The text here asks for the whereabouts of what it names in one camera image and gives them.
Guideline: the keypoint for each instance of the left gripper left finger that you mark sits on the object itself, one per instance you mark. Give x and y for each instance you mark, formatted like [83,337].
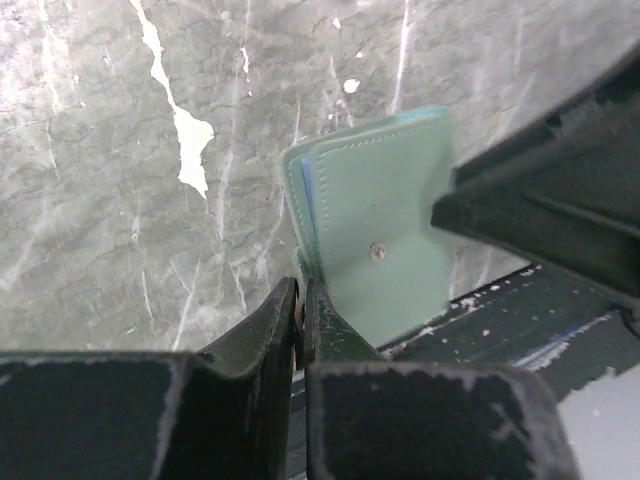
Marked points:
[219,413]

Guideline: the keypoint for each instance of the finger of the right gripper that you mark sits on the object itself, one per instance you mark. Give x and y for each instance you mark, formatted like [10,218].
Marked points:
[564,190]

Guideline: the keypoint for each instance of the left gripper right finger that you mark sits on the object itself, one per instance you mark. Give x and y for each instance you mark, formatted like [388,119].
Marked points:
[372,418]

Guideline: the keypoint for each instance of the mint green card holder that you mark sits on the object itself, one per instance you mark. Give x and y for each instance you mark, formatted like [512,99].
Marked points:
[360,201]

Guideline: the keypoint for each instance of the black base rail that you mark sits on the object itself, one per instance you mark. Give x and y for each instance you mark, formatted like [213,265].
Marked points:
[567,333]

